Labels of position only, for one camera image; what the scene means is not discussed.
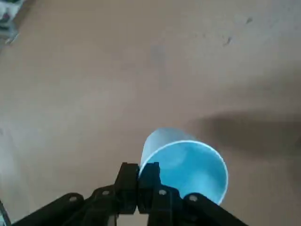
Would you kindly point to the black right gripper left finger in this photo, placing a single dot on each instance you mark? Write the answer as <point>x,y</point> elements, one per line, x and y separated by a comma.
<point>124,188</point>

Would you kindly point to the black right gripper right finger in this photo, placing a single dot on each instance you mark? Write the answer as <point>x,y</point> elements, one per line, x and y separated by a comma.
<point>150,188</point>

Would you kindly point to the blue plastic cup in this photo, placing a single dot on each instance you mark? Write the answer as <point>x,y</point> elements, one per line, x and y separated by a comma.
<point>188,164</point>

